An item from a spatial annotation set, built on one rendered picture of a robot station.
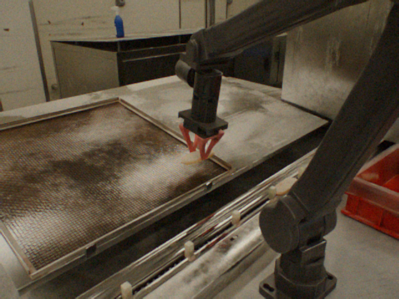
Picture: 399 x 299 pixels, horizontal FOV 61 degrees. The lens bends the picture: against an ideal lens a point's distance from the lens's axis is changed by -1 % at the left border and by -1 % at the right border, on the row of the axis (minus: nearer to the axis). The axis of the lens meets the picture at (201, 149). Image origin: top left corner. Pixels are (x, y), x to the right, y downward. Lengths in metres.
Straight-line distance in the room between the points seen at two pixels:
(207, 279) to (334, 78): 0.87
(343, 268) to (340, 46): 0.76
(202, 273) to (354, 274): 0.29
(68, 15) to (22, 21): 0.71
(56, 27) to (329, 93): 3.66
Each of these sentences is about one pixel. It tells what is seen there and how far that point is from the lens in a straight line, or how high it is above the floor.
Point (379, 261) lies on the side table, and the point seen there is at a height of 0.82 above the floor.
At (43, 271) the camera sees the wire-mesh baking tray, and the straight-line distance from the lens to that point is 0.62.
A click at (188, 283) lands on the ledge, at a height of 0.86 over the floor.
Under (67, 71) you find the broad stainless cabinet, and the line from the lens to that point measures 3.12.
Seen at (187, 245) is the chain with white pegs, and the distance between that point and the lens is 0.65.
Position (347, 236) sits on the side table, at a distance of 0.82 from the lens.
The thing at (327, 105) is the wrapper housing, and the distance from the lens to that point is 1.30.
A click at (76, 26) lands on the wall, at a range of 4.60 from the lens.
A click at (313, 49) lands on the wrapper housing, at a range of 1.29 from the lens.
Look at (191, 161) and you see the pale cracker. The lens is 0.78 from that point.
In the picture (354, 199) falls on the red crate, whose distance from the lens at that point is 0.85.
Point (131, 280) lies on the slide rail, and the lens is 0.63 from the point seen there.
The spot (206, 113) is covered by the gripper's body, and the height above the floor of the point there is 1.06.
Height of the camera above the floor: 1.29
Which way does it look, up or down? 24 degrees down
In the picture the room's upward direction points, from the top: straight up
